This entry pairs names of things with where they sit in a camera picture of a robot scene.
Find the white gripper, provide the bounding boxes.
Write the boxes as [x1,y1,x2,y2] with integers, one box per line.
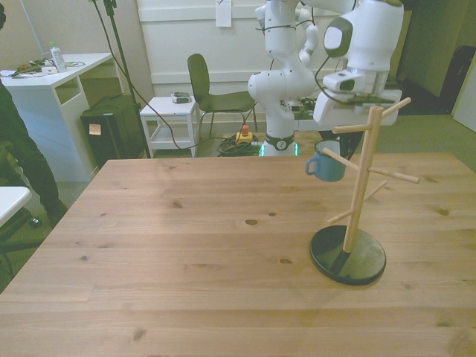
[312,88,403,158]

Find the small blue enamel mug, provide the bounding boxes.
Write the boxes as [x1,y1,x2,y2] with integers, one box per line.
[305,140,347,184]

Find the wooden mug tree black base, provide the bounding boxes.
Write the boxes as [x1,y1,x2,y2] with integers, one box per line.
[309,97,421,286]

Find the yellow emergency stop button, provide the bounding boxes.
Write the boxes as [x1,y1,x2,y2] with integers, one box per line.
[235,125,254,147]

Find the white leaning panel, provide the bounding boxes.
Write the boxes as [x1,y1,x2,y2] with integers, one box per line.
[450,55,476,133]

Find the dark bag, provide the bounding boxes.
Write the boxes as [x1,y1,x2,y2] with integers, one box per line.
[441,44,476,111]

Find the dark plastic chair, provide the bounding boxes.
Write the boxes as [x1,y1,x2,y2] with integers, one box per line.
[187,53,258,139]

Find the white side table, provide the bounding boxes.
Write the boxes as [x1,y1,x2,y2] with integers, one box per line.
[139,96,201,158]

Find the black tripod stand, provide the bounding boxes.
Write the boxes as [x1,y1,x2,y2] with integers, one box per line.
[88,0,153,159]

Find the black computer tower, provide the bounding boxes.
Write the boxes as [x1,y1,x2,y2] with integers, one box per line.
[80,96,147,169]

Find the clear plastic bottle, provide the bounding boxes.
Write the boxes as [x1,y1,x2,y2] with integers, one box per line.
[49,41,68,74]

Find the white desk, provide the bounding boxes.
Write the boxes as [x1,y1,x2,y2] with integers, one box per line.
[0,51,124,183]

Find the person in dark clothes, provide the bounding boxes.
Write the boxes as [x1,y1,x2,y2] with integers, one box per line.
[0,0,69,228]

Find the tool clutter on desk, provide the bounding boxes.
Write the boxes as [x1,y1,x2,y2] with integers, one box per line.
[9,58,42,78]

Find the white rounded table corner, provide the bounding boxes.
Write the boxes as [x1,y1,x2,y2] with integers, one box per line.
[0,185,31,227]

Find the dark wrist camera mount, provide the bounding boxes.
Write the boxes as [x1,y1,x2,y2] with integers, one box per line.
[347,93,396,106]

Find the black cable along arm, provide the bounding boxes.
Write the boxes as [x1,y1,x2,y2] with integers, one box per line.
[314,0,360,102]

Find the coiled dark floor cables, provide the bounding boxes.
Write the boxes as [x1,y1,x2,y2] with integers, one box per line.
[216,133,262,158]

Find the white paper on wall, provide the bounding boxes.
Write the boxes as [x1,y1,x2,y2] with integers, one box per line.
[215,0,233,28]

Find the black tripod cable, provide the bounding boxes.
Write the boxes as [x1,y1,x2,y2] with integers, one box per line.
[92,0,261,151]

